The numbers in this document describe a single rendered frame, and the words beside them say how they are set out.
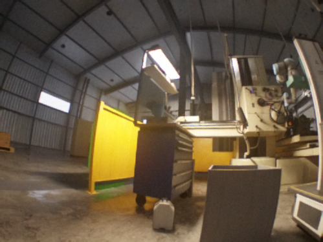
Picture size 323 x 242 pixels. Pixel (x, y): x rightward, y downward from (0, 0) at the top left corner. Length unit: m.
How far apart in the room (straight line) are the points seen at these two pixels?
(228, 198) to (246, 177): 0.14
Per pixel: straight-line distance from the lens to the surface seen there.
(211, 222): 0.90
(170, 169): 1.50
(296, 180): 2.95
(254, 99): 2.75
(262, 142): 3.30
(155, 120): 1.58
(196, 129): 2.86
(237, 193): 0.85
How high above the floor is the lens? 0.62
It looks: 13 degrees up
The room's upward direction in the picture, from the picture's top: 4 degrees clockwise
